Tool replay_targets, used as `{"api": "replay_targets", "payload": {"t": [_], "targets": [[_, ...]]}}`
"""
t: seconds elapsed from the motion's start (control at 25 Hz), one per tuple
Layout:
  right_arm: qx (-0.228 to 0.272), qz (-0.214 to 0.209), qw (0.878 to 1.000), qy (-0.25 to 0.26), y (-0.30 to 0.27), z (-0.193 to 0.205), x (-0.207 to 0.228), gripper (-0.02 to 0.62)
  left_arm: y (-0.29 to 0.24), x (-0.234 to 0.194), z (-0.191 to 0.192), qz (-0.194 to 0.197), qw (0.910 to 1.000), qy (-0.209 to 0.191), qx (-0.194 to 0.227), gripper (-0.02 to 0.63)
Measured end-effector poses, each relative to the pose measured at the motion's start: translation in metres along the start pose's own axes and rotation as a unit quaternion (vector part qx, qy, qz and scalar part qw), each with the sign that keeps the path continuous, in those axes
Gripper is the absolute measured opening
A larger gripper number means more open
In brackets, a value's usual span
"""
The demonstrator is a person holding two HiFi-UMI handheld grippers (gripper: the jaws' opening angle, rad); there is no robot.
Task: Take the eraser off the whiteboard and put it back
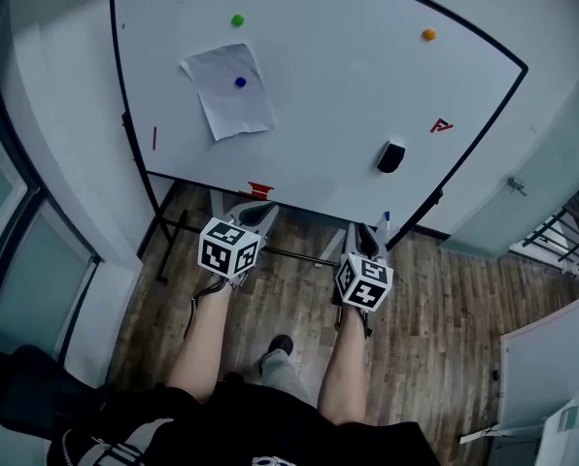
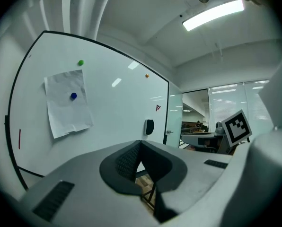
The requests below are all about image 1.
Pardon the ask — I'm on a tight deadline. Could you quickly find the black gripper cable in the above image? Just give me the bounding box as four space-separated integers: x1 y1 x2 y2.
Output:
182 279 233 343
331 303 374 340

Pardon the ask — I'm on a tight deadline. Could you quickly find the white box green label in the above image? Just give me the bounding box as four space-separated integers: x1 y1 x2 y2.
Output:
540 395 579 466

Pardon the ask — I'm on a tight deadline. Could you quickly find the black framed glass partition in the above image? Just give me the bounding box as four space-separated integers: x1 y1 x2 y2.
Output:
0 87 102 361

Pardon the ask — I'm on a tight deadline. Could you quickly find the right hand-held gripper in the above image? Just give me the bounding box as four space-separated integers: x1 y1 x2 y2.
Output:
334 221 395 316

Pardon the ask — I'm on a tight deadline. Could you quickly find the frosted glass door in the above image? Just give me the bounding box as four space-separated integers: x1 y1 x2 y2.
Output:
436 65 579 262

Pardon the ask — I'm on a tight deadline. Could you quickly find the black framed whiteboard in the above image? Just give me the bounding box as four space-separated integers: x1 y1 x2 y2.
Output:
108 0 530 252

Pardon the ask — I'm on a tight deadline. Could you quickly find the white panel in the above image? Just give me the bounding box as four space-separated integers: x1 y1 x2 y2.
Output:
496 283 579 432

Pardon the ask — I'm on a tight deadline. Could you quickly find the red tray object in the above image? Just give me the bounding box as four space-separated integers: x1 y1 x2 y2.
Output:
238 180 275 201

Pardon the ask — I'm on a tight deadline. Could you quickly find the person's left forearm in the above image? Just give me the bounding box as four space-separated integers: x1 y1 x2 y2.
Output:
164 282 233 406

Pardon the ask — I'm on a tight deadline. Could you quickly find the person's right forearm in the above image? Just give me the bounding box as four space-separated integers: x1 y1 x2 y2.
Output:
315 308 369 427

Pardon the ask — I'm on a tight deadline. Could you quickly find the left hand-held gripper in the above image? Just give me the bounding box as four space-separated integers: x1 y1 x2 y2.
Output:
197 200 281 288

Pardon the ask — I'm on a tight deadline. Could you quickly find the black metal railing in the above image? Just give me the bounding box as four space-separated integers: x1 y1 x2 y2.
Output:
506 184 579 282

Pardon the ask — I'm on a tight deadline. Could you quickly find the person's black shirt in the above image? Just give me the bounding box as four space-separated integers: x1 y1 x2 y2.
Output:
46 370 442 466

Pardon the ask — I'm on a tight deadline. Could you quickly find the white paper sheet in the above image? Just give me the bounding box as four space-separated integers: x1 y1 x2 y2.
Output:
179 42 277 143

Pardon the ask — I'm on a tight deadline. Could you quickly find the black bag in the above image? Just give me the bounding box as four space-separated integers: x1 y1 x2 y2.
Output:
0 344 109 442

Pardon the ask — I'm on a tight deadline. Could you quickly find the person's grey trouser leg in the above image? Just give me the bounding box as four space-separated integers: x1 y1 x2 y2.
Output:
258 349 313 405

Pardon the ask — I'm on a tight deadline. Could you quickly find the person's dark shoe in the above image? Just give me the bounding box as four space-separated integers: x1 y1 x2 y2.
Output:
266 334 295 359

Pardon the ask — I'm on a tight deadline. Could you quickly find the black whiteboard eraser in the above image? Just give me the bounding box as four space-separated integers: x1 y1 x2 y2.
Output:
375 135 408 176

